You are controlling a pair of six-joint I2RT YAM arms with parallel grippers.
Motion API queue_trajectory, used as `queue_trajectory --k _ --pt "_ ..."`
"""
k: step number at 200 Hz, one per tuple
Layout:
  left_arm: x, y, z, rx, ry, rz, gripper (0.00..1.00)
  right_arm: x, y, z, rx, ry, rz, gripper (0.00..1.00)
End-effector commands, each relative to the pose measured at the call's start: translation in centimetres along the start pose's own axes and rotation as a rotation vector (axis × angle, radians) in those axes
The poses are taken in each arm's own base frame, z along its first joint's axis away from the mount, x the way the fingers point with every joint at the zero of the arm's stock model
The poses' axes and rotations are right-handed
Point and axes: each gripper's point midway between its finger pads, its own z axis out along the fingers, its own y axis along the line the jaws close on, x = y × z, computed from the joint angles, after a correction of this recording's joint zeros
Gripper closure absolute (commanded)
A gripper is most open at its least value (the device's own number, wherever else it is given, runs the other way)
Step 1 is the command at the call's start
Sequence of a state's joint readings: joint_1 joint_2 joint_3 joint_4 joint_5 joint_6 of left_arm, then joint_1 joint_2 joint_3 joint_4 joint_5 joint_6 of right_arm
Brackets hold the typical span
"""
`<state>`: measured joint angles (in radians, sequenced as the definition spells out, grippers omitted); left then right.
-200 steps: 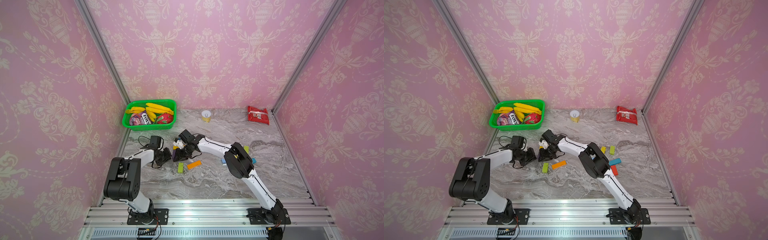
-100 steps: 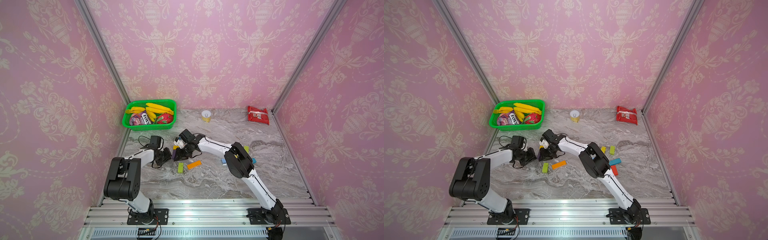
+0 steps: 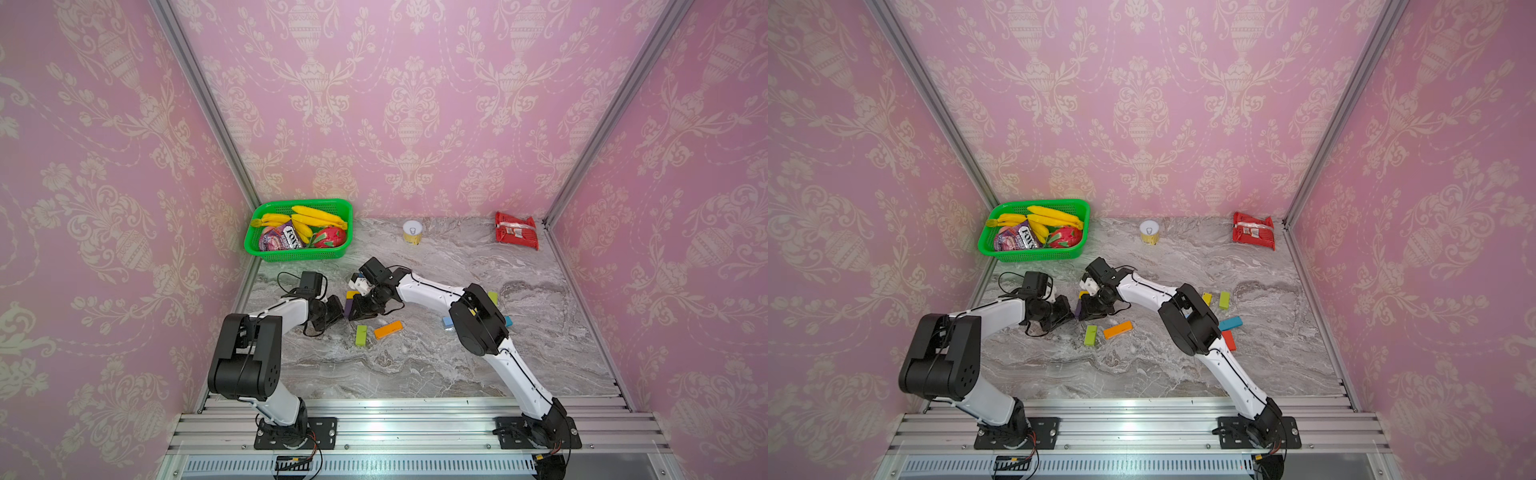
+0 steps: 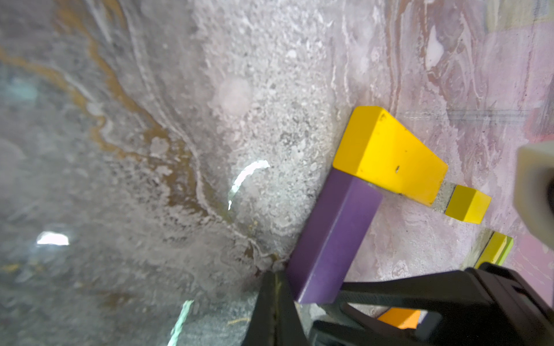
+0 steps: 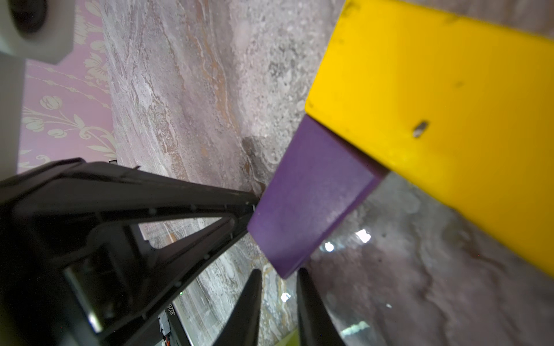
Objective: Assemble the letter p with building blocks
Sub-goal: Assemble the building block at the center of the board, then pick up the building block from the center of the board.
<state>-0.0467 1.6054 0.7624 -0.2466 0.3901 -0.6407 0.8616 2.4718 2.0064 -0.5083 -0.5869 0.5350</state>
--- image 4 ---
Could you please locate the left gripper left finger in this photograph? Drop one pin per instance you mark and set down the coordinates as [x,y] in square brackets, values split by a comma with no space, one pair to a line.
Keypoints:
[275,320]

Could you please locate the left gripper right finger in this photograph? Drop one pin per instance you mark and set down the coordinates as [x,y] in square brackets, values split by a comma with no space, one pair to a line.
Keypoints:
[490,305]

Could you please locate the small yellow block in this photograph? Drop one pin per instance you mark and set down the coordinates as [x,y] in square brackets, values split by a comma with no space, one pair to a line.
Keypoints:
[468,205]

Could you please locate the purple block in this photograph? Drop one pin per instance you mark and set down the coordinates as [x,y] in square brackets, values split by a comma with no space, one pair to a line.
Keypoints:
[331,238]

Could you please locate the long yellow block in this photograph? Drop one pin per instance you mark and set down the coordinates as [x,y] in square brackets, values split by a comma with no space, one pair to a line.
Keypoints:
[380,150]

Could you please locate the yellow-green long block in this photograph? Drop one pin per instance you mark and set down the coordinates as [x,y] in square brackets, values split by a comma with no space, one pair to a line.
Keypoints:
[496,251]

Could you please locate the orange block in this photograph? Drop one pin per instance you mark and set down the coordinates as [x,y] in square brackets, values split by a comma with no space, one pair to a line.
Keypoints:
[401,318]

